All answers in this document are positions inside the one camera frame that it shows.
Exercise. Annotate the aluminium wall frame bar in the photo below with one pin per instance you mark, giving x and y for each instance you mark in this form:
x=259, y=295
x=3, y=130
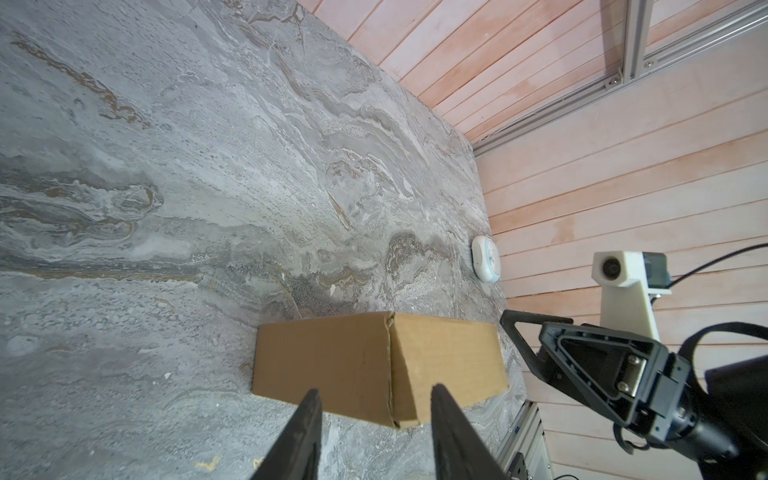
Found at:
x=635, y=64

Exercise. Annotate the aluminium front rail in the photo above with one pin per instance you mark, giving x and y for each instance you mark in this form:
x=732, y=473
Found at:
x=523, y=454

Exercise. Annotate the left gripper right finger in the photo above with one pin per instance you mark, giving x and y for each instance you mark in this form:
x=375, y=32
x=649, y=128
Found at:
x=458, y=450

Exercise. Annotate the white round clock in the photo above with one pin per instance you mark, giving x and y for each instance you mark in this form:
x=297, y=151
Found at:
x=486, y=259

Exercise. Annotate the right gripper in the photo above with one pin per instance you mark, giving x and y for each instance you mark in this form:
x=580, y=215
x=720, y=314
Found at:
x=631, y=380

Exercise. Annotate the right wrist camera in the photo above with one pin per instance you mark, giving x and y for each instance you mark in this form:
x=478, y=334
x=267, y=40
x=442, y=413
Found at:
x=629, y=281

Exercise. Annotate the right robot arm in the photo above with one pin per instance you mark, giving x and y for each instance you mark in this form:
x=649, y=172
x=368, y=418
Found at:
x=738, y=394

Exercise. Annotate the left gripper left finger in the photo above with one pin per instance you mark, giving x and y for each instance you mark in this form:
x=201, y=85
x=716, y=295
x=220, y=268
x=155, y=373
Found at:
x=296, y=452

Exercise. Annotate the brown cardboard box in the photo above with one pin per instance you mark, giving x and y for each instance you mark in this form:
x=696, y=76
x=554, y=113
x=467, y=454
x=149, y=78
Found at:
x=379, y=367

